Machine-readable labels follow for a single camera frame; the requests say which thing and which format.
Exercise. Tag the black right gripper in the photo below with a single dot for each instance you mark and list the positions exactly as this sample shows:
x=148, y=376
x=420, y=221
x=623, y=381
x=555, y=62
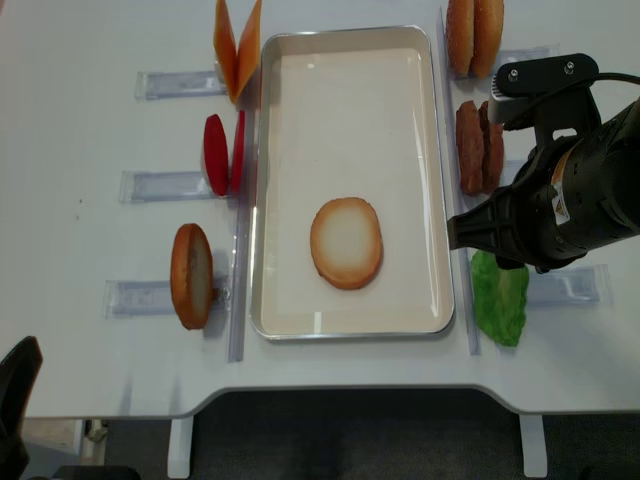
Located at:
x=560, y=211

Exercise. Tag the green lettuce leaf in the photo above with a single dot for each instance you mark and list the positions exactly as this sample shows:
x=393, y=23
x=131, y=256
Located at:
x=500, y=298

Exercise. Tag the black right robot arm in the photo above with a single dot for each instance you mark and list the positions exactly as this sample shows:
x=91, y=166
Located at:
x=618, y=142

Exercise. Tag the brown meat patty right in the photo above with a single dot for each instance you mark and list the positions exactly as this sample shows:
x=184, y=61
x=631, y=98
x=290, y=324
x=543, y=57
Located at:
x=493, y=158

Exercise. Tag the brown meat patty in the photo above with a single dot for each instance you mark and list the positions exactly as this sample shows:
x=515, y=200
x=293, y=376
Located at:
x=470, y=148
x=493, y=158

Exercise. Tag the brown meat patty left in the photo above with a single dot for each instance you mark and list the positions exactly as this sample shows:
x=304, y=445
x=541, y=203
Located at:
x=470, y=148

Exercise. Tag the red tomato slice right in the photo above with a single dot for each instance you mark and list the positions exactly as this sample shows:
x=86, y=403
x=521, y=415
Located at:
x=238, y=154

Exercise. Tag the red tomato slice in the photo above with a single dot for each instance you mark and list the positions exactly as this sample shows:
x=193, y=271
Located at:
x=238, y=154
x=215, y=154

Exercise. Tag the red tomato slice left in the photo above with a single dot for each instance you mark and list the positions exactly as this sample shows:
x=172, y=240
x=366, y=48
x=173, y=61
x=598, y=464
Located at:
x=215, y=154

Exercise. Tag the orange cheese slice right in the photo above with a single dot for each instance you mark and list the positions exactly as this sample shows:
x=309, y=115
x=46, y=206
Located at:
x=249, y=50

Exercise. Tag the orange cheese slice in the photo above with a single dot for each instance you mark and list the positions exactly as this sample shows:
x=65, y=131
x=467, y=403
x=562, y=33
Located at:
x=249, y=50
x=225, y=48

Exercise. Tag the orange cheese slice left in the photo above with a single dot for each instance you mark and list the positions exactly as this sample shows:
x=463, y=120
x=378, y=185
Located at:
x=225, y=48

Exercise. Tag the bun slice on tray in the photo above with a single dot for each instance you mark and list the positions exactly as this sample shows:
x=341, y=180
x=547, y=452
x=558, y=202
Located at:
x=346, y=243

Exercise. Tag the white rectangular metal tray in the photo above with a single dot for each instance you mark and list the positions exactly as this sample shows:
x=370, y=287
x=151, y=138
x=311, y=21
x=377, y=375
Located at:
x=349, y=113

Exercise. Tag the sesame bun half left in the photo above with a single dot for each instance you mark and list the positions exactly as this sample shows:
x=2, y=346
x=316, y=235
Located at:
x=460, y=35

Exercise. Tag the bun half right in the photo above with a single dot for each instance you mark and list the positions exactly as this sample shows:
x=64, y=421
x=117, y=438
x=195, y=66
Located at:
x=488, y=28

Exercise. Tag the white table leg right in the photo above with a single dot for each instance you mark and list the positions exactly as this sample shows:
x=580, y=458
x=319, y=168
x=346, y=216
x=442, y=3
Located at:
x=535, y=460

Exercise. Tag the white table leg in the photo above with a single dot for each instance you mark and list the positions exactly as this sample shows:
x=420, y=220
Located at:
x=179, y=450
x=535, y=460

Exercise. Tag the upright bun slice left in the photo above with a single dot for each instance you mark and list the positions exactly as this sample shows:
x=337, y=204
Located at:
x=191, y=276

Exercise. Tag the white table leg left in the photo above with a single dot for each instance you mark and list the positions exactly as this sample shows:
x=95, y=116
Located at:
x=179, y=450

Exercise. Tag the clear acrylic holder right rail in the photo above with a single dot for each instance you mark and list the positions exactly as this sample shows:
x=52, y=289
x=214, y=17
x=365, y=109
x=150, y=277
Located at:
x=452, y=125

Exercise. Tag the clear acrylic holder rail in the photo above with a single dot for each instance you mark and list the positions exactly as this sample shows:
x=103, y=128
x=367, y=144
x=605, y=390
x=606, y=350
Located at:
x=244, y=203
x=452, y=125

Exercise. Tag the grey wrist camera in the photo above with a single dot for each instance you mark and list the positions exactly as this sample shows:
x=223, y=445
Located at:
x=547, y=95

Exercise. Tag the clear acrylic holder left rail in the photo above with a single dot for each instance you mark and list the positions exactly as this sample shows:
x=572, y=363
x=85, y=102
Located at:
x=244, y=203

